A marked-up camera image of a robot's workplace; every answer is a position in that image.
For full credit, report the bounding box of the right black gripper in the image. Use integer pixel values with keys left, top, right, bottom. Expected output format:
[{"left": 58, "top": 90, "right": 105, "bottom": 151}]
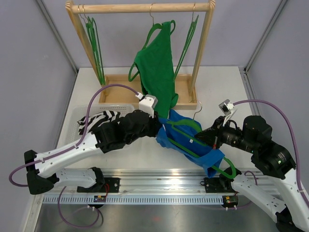
[{"left": 195, "top": 115, "right": 257, "bottom": 153}]

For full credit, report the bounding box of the blue tank top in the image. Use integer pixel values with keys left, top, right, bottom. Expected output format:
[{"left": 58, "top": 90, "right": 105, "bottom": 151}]
[{"left": 155, "top": 108, "right": 225, "bottom": 178}]

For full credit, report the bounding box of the green hanger of blue top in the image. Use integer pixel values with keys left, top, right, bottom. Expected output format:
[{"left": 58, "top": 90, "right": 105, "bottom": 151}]
[{"left": 165, "top": 100, "right": 236, "bottom": 180}]

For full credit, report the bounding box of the black white striped tank top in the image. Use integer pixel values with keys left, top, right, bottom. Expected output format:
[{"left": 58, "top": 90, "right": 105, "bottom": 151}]
[{"left": 77, "top": 110, "right": 121, "bottom": 135}]

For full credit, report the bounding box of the green tank top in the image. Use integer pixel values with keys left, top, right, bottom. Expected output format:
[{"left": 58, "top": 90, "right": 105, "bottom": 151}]
[{"left": 134, "top": 20, "right": 179, "bottom": 118}]

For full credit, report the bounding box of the green hanger of striped top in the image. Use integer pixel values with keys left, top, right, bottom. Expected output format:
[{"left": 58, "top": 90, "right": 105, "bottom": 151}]
[{"left": 173, "top": 3, "right": 199, "bottom": 81}]

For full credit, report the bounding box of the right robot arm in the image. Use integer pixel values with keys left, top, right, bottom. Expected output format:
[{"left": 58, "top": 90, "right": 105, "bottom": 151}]
[{"left": 195, "top": 116, "right": 309, "bottom": 232}]

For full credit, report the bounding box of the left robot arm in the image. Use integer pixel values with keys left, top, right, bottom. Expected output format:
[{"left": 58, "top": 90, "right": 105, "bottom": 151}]
[{"left": 24, "top": 110, "right": 162, "bottom": 195}]

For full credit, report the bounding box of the empty green hanger outer left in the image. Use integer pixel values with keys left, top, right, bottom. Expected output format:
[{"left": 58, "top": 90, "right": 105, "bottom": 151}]
[{"left": 84, "top": 13, "right": 104, "bottom": 85}]

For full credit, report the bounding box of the empty green hanger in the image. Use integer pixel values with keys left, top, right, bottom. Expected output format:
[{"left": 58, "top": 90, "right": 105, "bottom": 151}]
[
  {"left": 86, "top": 13, "right": 106, "bottom": 85},
  {"left": 84, "top": 13, "right": 104, "bottom": 85}
]

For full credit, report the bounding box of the empty green hanger inner left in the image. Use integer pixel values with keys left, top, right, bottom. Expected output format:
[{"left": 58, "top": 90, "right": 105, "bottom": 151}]
[{"left": 86, "top": 13, "right": 106, "bottom": 85}]

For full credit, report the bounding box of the wooden clothes rack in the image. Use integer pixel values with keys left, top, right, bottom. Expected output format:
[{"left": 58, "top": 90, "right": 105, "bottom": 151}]
[{"left": 65, "top": 0, "right": 215, "bottom": 116}]

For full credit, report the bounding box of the white plastic basket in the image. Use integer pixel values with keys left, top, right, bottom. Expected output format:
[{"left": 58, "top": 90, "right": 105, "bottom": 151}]
[{"left": 64, "top": 103, "right": 135, "bottom": 148}]

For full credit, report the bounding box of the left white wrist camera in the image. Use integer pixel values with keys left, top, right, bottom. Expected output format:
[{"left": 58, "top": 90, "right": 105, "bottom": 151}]
[{"left": 135, "top": 92, "right": 158, "bottom": 118}]

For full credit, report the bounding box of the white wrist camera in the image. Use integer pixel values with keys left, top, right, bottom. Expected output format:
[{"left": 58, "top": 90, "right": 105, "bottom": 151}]
[
  {"left": 135, "top": 92, "right": 158, "bottom": 118},
  {"left": 219, "top": 99, "right": 237, "bottom": 126}
]

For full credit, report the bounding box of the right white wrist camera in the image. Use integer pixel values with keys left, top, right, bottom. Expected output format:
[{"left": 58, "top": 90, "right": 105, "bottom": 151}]
[{"left": 219, "top": 99, "right": 237, "bottom": 126}]

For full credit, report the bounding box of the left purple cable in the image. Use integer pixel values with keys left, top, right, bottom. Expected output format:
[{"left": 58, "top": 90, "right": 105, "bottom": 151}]
[{"left": 8, "top": 83, "right": 143, "bottom": 228}]

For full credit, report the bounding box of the purple cable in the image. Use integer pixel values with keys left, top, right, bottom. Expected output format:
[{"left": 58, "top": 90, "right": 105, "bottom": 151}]
[
  {"left": 8, "top": 83, "right": 143, "bottom": 228},
  {"left": 233, "top": 99, "right": 309, "bottom": 206}
]

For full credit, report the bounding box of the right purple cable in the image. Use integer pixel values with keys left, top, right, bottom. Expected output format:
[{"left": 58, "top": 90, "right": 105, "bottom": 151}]
[{"left": 233, "top": 99, "right": 309, "bottom": 206}]

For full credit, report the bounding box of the white slotted cable duct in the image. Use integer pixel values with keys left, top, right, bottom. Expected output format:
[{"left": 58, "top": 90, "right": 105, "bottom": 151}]
[{"left": 43, "top": 194, "right": 223, "bottom": 205}]

